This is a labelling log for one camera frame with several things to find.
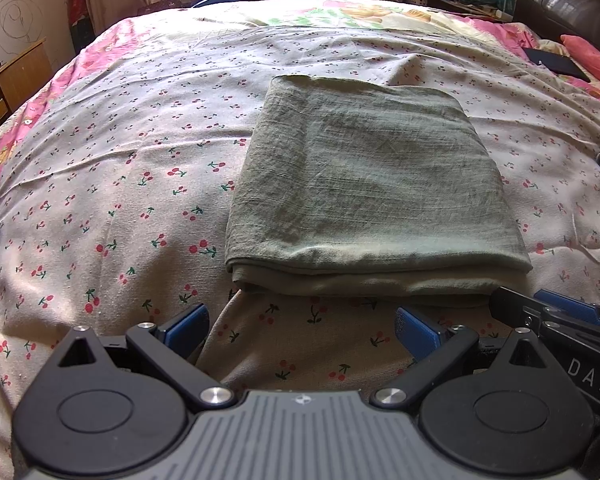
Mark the dark brown bag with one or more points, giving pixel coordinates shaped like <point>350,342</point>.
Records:
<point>162,5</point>

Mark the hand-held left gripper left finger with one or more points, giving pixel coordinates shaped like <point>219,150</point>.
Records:
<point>185,327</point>

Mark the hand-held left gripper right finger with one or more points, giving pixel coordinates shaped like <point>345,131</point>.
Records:
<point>417,332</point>

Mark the red patterned bag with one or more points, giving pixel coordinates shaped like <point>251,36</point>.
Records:
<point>82,22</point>

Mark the green pants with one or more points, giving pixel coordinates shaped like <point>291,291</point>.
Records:
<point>370,175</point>

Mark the wooden cabinet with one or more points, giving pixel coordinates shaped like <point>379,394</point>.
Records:
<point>22,77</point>

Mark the pink cartoon print blanket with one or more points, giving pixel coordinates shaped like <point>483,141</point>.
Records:
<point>360,15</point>

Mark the cherry print bedsheet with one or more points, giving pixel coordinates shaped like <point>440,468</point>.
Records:
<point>130,160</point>

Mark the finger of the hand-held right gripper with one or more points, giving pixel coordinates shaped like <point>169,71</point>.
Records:
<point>570,305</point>
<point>517,307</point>

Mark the pink pillow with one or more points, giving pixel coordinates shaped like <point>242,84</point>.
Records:
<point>592,57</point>

